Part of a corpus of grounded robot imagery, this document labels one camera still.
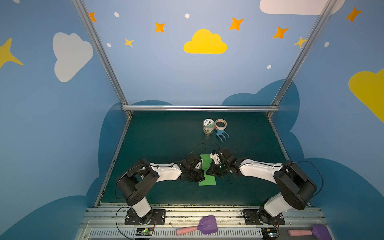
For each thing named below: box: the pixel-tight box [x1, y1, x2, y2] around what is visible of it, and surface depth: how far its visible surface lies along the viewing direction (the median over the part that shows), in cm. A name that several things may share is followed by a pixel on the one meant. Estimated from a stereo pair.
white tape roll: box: [215, 118, 227, 131], surface depth 117 cm
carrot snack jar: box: [203, 118, 215, 135], surface depth 107 cm
